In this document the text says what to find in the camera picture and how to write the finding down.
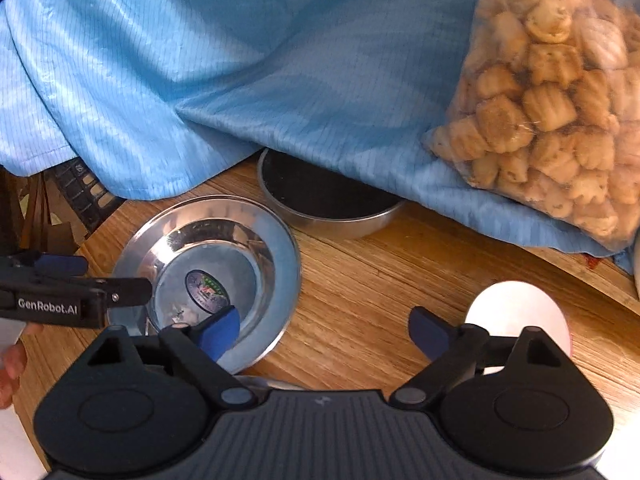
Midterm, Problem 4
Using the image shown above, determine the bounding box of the red-rimmed white bowl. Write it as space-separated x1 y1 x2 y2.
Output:
464 281 572 359

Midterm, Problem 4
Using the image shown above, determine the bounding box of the steel plate with sticker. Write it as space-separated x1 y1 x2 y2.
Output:
106 195 302 374

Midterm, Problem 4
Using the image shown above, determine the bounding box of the deep steel bowl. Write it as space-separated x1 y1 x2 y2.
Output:
257 148 405 238

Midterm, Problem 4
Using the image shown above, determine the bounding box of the large steel plate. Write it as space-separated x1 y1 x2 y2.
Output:
235 375 305 391

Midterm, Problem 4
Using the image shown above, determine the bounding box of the person's left hand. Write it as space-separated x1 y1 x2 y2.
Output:
0 339 28 410

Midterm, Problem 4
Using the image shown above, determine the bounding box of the black plastic crate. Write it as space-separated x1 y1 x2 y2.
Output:
48 157 125 233

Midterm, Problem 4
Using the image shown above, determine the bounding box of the blue striped cloth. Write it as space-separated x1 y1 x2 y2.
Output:
1 0 637 269

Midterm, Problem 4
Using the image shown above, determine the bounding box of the clear bag of biscuits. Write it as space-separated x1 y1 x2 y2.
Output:
427 0 639 250

